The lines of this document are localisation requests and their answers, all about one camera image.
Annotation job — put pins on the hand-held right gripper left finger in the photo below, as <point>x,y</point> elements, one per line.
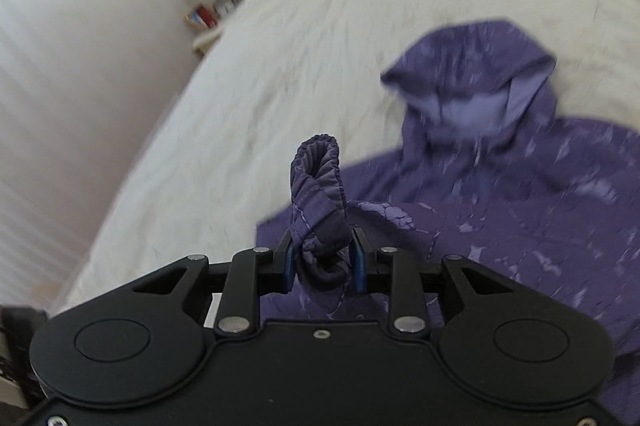
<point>288,266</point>

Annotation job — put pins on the cream fuzzy bed blanket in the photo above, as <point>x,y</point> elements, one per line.
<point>325,56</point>

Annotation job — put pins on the white curtain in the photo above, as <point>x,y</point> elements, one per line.
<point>75,106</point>

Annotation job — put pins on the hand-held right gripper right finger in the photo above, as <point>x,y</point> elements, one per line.
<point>359,266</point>

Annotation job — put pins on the purple patterned hooded jacket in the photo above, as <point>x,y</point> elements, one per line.
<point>500,206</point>

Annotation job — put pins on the white bedside shelf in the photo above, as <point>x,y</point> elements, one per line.
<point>207,18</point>

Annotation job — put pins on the dark patterned cloth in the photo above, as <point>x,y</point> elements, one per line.
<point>15,356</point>

